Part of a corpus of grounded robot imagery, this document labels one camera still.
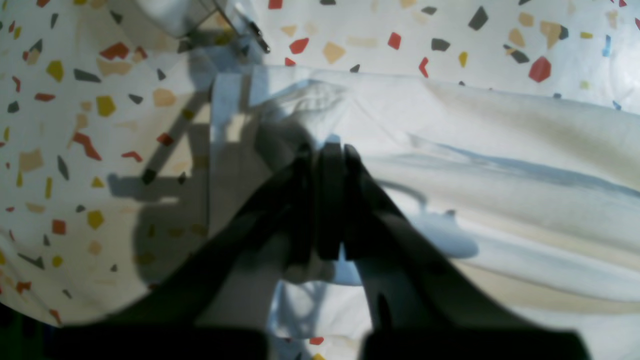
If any white T-shirt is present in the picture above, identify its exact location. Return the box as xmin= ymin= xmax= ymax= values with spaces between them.
xmin=209 ymin=67 xmax=639 ymax=360

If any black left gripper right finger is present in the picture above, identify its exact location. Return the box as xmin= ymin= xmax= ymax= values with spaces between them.
xmin=320 ymin=144 xmax=591 ymax=360

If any terrazzo pattern tablecloth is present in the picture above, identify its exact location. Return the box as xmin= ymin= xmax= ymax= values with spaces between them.
xmin=1 ymin=0 xmax=639 ymax=330

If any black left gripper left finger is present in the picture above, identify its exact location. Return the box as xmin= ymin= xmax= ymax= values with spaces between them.
xmin=48 ymin=145 xmax=314 ymax=360

